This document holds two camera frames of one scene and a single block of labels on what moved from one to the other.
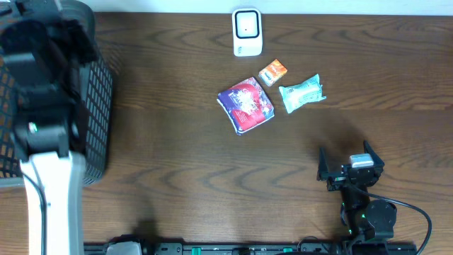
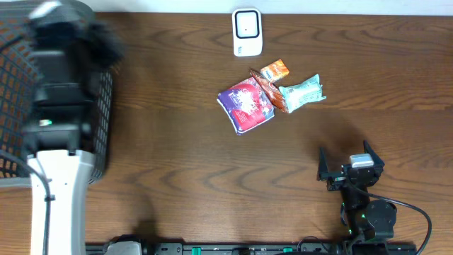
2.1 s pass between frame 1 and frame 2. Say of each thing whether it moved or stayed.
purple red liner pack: stayed
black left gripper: moved
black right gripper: stayed
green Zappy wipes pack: stayed
